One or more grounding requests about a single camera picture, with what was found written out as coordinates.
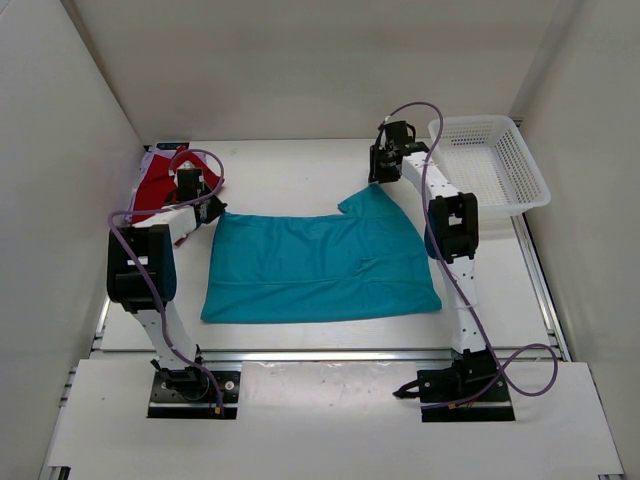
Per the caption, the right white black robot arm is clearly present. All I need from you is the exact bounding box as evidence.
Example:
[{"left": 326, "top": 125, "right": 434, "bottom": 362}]
[{"left": 369, "top": 121, "right": 499, "bottom": 407}]

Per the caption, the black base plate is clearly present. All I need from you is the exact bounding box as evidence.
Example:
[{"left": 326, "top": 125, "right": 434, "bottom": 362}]
[
  {"left": 147, "top": 370, "right": 241, "bottom": 420},
  {"left": 417, "top": 369, "right": 515, "bottom": 423}
]

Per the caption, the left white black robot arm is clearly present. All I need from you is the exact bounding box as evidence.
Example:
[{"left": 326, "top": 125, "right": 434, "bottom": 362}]
[{"left": 106, "top": 168, "right": 226, "bottom": 410}]

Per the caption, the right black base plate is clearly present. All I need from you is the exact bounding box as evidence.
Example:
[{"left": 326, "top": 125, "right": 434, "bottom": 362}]
[{"left": 417, "top": 369, "right": 515, "bottom": 423}]

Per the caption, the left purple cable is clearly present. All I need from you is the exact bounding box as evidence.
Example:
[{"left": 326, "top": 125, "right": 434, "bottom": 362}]
[{"left": 107, "top": 148, "right": 229, "bottom": 416}]

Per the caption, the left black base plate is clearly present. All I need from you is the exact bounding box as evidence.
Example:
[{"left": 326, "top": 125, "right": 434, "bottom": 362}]
[{"left": 147, "top": 370, "right": 241, "bottom": 420}]

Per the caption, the red t-shirt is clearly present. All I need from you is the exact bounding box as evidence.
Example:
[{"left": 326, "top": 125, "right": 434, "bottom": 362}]
[{"left": 130, "top": 147, "right": 227, "bottom": 246}]

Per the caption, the dark label sticker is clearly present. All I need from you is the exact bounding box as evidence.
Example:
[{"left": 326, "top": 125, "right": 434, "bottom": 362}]
[{"left": 155, "top": 142, "right": 190, "bottom": 150}]

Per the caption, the white plastic basket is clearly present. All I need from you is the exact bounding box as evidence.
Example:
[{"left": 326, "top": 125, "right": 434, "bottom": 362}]
[{"left": 428, "top": 115, "right": 551, "bottom": 219}]

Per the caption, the purple t-shirt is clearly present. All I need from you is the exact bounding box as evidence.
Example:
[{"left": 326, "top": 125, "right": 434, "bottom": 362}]
[{"left": 129, "top": 151, "right": 175, "bottom": 211}]

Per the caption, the teal t-shirt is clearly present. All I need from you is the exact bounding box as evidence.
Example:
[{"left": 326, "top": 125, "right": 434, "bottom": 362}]
[{"left": 201, "top": 185, "right": 442, "bottom": 324}]

